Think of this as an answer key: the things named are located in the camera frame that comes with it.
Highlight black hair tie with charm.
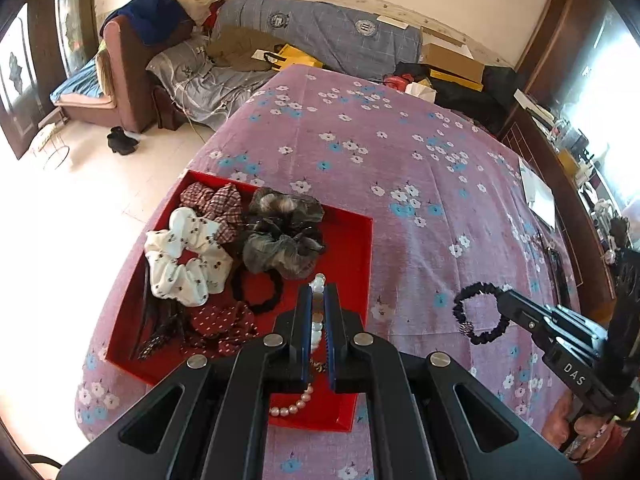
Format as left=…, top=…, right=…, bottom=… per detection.
left=451, top=282, right=512, bottom=346

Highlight dark red dotted scrunchie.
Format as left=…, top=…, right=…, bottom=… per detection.
left=181, top=301, right=258, bottom=359

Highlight black hair claw clip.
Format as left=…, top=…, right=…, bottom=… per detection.
left=131, top=263, right=189, bottom=361

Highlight white floral scrunchie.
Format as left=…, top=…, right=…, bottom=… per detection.
left=144, top=207, right=232, bottom=308

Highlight grey pleated scrunchie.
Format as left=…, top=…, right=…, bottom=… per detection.
left=242, top=186, right=326, bottom=280

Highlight red plaid scrunchie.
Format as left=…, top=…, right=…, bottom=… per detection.
left=180, top=182, right=243, bottom=244

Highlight right hand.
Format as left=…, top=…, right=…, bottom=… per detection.
left=541, top=391, right=626, bottom=463

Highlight wooden dresser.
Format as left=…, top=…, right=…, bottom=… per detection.
left=498, top=91, right=631, bottom=322

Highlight white paper on bed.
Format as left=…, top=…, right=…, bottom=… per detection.
left=518, top=158, right=556, bottom=230

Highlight pink floral bedspread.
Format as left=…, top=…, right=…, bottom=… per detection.
left=191, top=66, right=572, bottom=445

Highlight red tray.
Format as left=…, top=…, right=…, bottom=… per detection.
left=105, top=169, right=376, bottom=434

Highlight cardboard box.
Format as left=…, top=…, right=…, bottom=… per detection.
left=421, top=42, right=484, bottom=84

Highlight black boots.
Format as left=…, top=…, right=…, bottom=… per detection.
left=106, top=126, right=139, bottom=156

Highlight small round stool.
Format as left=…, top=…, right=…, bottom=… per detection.
left=29, top=122, right=70, bottom=169

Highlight grey silk pillow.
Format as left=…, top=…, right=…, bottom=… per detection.
left=146, top=35, right=272, bottom=130

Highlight blue plaid quilt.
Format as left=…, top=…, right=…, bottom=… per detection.
left=214, top=0, right=422, bottom=82

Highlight brown sofa armchair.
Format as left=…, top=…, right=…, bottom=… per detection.
left=54, top=15, right=194, bottom=133

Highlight blue cushion on chaise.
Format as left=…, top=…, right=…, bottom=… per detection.
left=50, top=58, right=105, bottom=104

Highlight yellow bag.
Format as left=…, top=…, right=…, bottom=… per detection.
left=252, top=44, right=324, bottom=72

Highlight olive blanket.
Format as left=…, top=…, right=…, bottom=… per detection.
left=205, top=25, right=285, bottom=72

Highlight blue jacket on sofa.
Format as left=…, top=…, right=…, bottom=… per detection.
left=100, top=0, right=193, bottom=46

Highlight wooden glass door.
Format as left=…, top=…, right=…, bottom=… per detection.
left=1, top=0, right=98, bottom=159

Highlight pink pearl bracelet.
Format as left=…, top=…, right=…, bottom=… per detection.
left=268, top=382, right=317, bottom=418

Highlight black hair tie in tray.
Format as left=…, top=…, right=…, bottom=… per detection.
left=229, top=266, right=286, bottom=316

